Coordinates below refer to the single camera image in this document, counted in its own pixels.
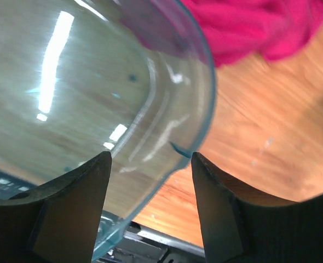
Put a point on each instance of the clear plastic container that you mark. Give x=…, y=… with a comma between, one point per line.
x=75, y=82

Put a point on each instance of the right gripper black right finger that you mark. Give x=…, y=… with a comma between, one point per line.
x=240, y=223

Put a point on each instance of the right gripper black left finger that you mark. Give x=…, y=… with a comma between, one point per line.
x=57, y=221

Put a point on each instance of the magenta crumpled cloth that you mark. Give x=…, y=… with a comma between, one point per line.
x=230, y=29

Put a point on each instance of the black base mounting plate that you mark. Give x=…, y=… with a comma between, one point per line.
x=139, y=243

